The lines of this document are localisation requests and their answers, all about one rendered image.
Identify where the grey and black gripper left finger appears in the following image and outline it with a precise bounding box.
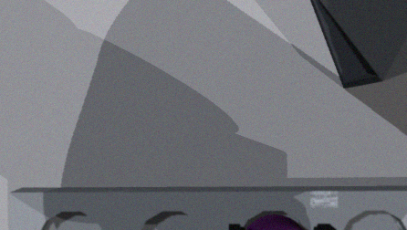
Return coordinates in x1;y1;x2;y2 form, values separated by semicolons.
229;224;245;230

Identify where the grey button housing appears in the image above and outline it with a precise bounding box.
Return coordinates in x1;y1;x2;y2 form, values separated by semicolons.
310;0;407;89

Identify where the purple round cap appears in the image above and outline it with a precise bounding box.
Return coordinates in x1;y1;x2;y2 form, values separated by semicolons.
246;214;304;230

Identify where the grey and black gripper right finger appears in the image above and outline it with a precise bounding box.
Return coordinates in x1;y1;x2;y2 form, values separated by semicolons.
313;224;336;230

